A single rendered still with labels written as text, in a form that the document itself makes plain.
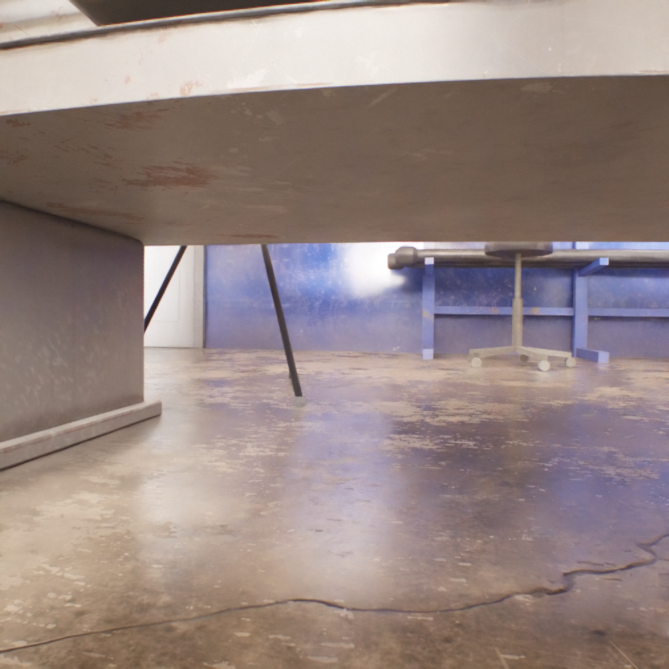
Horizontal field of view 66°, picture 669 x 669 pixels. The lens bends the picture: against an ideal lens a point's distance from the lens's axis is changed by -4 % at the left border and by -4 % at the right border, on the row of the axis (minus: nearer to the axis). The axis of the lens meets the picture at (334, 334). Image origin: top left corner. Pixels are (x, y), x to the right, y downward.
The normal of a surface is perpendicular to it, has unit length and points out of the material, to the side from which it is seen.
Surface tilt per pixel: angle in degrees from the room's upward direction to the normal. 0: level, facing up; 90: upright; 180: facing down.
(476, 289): 90
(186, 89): 90
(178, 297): 90
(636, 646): 0
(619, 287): 90
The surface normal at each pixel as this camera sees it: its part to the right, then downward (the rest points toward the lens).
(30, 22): -0.17, 0.03
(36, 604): 0.01, -1.00
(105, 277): 0.99, 0.02
